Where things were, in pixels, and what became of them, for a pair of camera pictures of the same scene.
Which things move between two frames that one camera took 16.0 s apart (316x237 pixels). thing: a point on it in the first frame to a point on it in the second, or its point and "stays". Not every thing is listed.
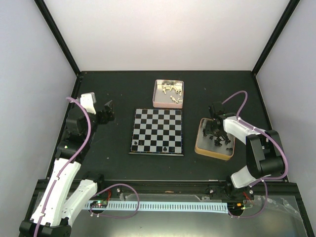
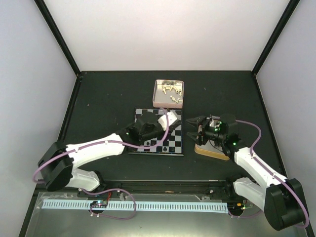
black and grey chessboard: (157, 132) stays
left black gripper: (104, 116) to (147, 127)
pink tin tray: (168, 94) stays
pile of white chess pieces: (169, 87) stays
